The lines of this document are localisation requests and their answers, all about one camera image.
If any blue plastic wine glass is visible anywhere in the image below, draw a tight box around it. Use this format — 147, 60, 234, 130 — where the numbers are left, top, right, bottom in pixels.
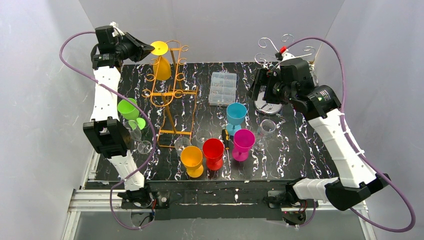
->
226, 102, 247, 136

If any yellow foot orange glass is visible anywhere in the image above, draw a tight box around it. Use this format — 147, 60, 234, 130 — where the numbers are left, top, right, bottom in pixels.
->
151, 40, 171, 81

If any clear wine glass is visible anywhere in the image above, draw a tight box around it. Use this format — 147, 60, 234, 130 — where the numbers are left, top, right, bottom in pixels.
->
124, 120, 153, 155
253, 119, 276, 151

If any magenta plastic wine glass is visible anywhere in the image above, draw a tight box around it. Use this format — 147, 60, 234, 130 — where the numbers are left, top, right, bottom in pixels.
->
232, 129, 256, 162

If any green plastic wine glass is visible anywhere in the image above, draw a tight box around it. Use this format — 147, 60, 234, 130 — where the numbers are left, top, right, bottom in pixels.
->
117, 98, 146, 130

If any red plastic wine glass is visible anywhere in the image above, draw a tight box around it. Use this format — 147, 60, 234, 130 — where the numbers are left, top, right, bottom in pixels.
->
202, 138, 225, 171

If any gold wire glass rack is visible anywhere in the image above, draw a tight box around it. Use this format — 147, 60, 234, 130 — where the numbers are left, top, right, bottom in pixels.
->
141, 40, 198, 148

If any clear tumbler glass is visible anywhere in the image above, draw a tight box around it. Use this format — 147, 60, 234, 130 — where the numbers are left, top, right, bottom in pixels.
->
174, 136, 192, 156
195, 129, 212, 145

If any orange plastic wine glass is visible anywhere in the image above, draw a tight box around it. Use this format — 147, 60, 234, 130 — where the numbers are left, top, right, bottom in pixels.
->
180, 146, 204, 178

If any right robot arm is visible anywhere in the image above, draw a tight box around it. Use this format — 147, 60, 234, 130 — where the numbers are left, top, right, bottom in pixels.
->
247, 57, 389, 211

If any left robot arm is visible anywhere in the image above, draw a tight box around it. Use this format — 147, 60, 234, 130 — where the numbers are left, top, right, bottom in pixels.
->
83, 22, 155, 191

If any clear plastic compartment box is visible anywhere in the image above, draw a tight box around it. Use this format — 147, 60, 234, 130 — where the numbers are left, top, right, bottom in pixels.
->
208, 71, 237, 106

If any yellow black screwdriver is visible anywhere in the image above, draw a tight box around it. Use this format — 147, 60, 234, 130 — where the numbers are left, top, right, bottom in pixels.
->
221, 128, 231, 170

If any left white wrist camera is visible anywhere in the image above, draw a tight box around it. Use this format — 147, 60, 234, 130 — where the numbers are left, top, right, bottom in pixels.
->
109, 21, 125, 37

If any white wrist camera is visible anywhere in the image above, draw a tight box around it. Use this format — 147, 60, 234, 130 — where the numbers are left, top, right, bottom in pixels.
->
275, 46, 296, 62
109, 21, 125, 37

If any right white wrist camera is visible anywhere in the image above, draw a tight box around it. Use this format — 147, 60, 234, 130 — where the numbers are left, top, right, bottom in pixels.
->
275, 46, 296, 62

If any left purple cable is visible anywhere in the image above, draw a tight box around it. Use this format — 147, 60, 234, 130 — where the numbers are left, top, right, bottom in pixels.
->
58, 31, 157, 231

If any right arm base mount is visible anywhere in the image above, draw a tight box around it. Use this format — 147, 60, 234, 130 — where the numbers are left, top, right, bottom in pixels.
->
262, 190, 319, 229

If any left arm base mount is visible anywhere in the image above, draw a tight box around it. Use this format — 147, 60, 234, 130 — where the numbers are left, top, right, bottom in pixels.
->
117, 190, 171, 227

